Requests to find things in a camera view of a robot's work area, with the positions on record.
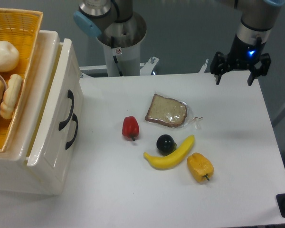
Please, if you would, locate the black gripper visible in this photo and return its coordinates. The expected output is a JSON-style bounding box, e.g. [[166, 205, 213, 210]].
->
[[210, 34, 271, 86]]

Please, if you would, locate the dark purple eggplant ball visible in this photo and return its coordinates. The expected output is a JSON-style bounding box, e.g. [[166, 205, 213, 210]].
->
[[156, 134, 177, 156]]

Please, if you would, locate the yellow bell pepper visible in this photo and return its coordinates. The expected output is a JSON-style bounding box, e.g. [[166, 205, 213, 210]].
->
[[187, 152, 214, 182]]

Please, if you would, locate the yellow banana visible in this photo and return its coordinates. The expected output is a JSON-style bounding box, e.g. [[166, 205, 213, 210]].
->
[[143, 135, 195, 170]]

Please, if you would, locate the red bell pepper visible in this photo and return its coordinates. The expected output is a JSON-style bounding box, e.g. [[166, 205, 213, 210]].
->
[[122, 116, 140, 141]]

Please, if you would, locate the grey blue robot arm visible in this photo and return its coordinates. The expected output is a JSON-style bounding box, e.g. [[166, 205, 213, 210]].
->
[[73, 0, 284, 85]]

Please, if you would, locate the white drawer cabinet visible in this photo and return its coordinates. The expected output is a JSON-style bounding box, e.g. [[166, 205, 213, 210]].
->
[[0, 30, 60, 194]]

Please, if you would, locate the bread slice in plastic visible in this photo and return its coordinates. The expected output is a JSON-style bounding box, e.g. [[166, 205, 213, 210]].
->
[[145, 94, 203, 128]]

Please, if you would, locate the yellow wicker basket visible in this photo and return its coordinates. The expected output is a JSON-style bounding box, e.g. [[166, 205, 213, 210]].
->
[[0, 8, 43, 153]]

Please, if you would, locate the beige braided bread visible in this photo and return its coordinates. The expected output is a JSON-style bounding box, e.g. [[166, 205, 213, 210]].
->
[[0, 74, 22, 119]]

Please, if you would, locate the white round bun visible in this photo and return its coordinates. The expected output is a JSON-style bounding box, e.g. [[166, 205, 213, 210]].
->
[[0, 41, 19, 72]]

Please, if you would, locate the white table bracket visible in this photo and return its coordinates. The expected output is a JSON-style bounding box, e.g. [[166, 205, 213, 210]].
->
[[199, 58, 209, 73]]

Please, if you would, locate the white bracket with bolt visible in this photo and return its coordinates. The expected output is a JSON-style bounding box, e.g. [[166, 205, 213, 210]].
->
[[140, 57, 160, 76]]

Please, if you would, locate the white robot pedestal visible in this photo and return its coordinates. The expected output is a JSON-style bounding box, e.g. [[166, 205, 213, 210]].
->
[[95, 11, 147, 77]]

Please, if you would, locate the black lower drawer handle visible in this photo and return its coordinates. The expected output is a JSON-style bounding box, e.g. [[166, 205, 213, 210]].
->
[[65, 113, 79, 150]]

